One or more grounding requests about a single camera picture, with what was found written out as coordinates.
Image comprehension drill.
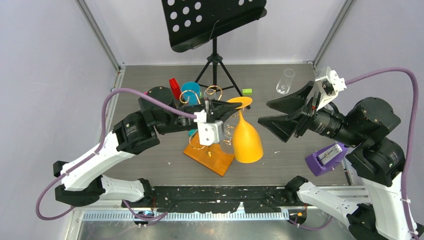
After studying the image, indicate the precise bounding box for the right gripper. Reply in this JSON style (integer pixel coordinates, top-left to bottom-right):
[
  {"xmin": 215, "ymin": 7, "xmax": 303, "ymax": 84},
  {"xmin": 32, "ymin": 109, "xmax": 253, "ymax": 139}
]
[{"xmin": 255, "ymin": 78, "xmax": 361, "ymax": 145}]

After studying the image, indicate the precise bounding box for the clear stemless wine glass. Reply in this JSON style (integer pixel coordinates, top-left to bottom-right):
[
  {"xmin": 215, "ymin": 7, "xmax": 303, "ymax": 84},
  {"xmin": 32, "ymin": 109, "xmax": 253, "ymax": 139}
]
[{"xmin": 220, "ymin": 122, "xmax": 237, "ymax": 155}]

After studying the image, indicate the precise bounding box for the orange plastic goblet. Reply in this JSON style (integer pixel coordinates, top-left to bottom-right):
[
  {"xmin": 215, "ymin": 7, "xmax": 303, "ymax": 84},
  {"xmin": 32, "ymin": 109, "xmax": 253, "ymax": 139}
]
[{"xmin": 227, "ymin": 96, "xmax": 264, "ymax": 164}]

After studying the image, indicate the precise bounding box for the gold wine glass rack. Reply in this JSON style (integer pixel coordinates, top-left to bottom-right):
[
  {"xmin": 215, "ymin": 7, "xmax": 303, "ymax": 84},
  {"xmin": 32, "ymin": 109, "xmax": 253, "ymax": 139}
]
[{"xmin": 179, "ymin": 82, "xmax": 235, "ymax": 177}]

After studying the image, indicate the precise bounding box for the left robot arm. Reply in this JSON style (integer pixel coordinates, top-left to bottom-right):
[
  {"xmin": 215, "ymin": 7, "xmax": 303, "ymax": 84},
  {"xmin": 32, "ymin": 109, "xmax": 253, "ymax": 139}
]
[{"xmin": 53, "ymin": 86, "xmax": 242, "ymax": 207}]

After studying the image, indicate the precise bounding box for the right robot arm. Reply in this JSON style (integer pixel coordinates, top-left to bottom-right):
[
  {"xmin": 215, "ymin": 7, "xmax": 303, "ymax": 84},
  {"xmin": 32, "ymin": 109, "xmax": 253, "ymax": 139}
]
[{"xmin": 258, "ymin": 80, "xmax": 424, "ymax": 240}]

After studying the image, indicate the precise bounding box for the small clear wine glass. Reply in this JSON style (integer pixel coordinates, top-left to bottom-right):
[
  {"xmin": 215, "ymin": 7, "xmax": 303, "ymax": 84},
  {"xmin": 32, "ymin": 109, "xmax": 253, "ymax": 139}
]
[{"xmin": 203, "ymin": 88, "xmax": 217, "ymax": 100}]

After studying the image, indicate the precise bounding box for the tall clear flute glass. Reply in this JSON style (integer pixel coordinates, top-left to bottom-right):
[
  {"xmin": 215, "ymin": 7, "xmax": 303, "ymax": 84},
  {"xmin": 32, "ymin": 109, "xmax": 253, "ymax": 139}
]
[{"xmin": 276, "ymin": 68, "xmax": 296, "ymax": 95}]

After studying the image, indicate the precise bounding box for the light green toy block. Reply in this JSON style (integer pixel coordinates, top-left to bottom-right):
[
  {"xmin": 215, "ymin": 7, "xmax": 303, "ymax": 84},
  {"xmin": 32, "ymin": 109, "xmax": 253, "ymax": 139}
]
[{"xmin": 242, "ymin": 88, "xmax": 253, "ymax": 96}]

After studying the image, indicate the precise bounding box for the teal toy block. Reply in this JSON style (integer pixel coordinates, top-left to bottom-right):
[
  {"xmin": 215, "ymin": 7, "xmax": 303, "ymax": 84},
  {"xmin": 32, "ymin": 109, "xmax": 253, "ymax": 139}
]
[{"xmin": 188, "ymin": 129, "xmax": 196, "ymax": 137}]

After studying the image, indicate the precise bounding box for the blue plastic goblet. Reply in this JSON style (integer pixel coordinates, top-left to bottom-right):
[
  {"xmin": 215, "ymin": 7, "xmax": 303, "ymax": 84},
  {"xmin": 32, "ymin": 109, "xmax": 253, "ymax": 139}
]
[{"xmin": 181, "ymin": 81, "xmax": 201, "ymax": 105}]

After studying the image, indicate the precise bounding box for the red toy block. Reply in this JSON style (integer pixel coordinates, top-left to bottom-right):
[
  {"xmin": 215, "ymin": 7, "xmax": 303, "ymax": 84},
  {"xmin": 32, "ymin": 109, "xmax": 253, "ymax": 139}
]
[{"xmin": 169, "ymin": 78, "xmax": 181, "ymax": 101}]

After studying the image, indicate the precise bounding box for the purple tape dispenser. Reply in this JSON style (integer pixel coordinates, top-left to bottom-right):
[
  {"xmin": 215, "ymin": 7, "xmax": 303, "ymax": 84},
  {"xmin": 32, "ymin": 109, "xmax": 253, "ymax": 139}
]
[{"xmin": 305, "ymin": 142, "xmax": 348, "ymax": 177}]

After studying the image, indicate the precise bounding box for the black music stand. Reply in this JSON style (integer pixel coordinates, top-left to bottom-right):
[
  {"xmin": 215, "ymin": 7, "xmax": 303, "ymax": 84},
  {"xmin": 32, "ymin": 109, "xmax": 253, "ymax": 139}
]
[{"xmin": 161, "ymin": 0, "xmax": 267, "ymax": 96}]

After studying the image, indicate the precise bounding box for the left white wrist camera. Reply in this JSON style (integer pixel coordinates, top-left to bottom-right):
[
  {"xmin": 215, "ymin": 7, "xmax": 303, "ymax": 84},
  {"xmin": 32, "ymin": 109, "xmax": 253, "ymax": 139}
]
[{"xmin": 197, "ymin": 120, "xmax": 224, "ymax": 146}]

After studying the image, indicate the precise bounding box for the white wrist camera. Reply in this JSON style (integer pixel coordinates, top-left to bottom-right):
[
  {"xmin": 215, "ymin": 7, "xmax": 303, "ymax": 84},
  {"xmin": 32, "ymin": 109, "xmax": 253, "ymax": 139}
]
[
  {"xmin": 315, "ymin": 66, "xmax": 347, "ymax": 110},
  {"xmin": 197, "ymin": 120, "xmax": 224, "ymax": 146}
]

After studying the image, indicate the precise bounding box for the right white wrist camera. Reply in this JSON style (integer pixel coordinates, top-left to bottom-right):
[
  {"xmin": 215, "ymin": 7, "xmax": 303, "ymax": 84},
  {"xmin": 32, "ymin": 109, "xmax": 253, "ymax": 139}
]
[{"xmin": 315, "ymin": 66, "xmax": 347, "ymax": 110}]

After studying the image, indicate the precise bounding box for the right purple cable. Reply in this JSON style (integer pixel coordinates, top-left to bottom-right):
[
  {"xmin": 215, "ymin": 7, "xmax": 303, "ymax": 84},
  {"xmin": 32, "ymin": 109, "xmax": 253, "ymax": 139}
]
[{"xmin": 288, "ymin": 67, "xmax": 422, "ymax": 240}]

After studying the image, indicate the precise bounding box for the purple cable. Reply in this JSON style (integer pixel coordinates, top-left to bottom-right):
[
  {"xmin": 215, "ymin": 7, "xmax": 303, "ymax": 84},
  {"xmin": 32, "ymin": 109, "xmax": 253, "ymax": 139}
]
[
  {"xmin": 35, "ymin": 87, "xmax": 200, "ymax": 228},
  {"xmin": 288, "ymin": 67, "xmax": 422, "ymax": 240}
]

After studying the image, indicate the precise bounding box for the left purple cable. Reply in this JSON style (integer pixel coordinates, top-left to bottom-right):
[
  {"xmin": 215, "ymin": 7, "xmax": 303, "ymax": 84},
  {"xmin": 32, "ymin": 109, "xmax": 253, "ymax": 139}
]
[{"xmin": 35, "ymin": 87, "xmax": 200, "ymax": 228}]

